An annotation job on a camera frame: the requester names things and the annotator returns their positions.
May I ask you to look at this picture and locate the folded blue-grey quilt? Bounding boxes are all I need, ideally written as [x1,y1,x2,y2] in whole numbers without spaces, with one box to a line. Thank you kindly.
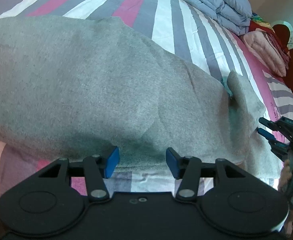
[184,0,252,36]

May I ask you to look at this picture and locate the colourful folded blanket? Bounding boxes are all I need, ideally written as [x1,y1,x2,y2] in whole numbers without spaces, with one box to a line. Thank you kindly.
[249,12,290,64]

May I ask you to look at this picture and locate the striped pillow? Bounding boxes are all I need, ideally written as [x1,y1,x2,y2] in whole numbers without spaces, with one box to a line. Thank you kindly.
[263,71,293,120]

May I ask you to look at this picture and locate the grey pants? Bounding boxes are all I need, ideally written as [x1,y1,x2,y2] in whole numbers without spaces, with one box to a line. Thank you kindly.
[0,16,281,178]

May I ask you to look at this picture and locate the folded pink quilt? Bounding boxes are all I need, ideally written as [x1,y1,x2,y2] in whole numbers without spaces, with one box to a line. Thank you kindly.
[241,31,289,77]

